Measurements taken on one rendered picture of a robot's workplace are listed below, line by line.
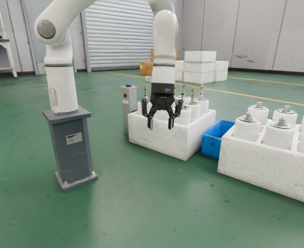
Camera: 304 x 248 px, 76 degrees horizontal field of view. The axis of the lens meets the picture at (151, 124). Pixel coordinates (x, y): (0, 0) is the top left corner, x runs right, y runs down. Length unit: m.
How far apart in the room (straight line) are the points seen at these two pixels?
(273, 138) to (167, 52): 0.52
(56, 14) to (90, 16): 5.41
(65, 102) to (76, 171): 0.28
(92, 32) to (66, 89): 5.35
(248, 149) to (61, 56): 0.78
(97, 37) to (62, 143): 5.45
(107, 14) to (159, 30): 5.75
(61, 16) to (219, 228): 0.82
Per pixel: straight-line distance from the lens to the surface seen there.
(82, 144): 0.82
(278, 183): 0.92
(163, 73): 0.61
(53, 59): 0.76
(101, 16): 6.25
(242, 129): 0.89
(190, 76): 3.68
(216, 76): 3.88
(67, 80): 0.77
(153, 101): 0.63
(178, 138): 0.98
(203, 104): 1.18
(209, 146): 1.06
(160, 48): 0.62
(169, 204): 0.77
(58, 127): 0.78
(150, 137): 1.09
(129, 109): 1.26
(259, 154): 0.88
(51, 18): 0.75
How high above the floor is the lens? 0.52
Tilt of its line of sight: 20 degrees down
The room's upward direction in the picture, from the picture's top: straight up
